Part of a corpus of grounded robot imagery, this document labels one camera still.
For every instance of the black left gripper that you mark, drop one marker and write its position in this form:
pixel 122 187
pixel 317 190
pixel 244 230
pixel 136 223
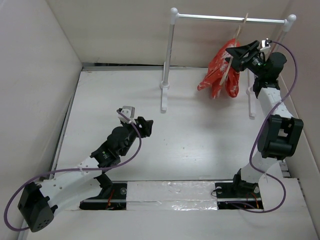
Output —
pixel 145 125

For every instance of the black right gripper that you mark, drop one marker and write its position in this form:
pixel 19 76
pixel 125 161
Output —
pixel 241 51

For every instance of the orange white tie-dye trousers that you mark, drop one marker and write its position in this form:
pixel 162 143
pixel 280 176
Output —
pixel 218 76

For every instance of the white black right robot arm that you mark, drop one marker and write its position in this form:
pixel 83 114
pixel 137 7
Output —
pixel 280 132

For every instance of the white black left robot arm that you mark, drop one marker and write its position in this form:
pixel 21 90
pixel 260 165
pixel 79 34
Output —
pixel 41 202

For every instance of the white clothes rack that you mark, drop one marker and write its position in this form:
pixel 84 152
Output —
pixel 195 36

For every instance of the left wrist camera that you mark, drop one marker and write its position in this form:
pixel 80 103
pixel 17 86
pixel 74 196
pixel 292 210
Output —
pixel 126 114

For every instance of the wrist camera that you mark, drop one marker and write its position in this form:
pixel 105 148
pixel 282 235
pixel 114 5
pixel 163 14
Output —
pixel 265 45
pixel 126 114

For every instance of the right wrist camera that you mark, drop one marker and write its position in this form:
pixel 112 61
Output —
pixel 265 45

